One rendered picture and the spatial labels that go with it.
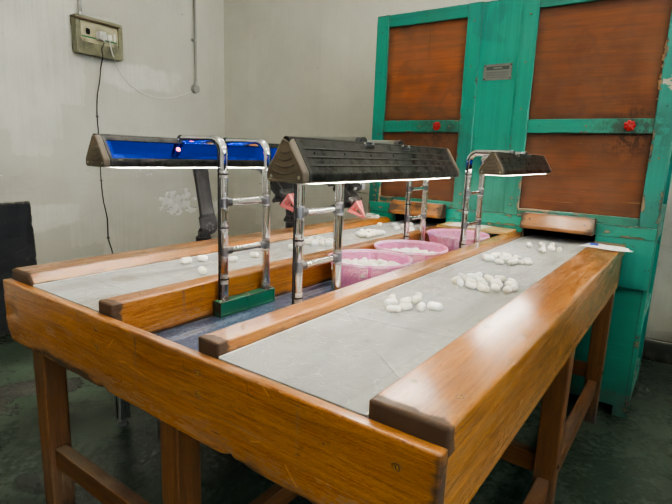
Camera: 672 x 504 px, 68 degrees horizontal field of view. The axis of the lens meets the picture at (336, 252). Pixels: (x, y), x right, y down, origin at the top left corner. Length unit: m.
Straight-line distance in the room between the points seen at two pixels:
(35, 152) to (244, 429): 2.80
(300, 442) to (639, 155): 1.91
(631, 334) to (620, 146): 0.79
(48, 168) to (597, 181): 2.98
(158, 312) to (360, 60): 2.84
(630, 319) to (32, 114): 3.28
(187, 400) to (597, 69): 2.04
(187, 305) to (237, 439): 0.46
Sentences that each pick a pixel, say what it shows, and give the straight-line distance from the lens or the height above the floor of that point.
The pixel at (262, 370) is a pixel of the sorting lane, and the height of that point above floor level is 0.74.
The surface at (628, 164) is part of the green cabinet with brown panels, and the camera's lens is 2.37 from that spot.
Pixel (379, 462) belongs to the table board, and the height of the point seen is 0.70.
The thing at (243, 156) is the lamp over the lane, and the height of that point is 1.07.
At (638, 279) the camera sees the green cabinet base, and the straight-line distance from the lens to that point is 2.40.
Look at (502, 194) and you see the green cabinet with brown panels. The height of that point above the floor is 0.93.
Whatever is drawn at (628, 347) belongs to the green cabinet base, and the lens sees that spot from 2.50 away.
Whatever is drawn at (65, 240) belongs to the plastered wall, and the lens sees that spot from 3.58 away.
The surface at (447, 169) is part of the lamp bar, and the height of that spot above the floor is 1.06.
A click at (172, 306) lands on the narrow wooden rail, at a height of 0.73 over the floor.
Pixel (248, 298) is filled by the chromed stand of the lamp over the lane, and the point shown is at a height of 0.71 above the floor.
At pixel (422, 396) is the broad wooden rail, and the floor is 0.76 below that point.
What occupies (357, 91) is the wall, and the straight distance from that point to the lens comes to 3.71.
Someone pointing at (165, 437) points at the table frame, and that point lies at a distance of 1.16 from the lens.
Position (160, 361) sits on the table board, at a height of 0.70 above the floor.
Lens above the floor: 1.09
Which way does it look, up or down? 11 degrees down
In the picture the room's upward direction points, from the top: 2 degrees clockwise
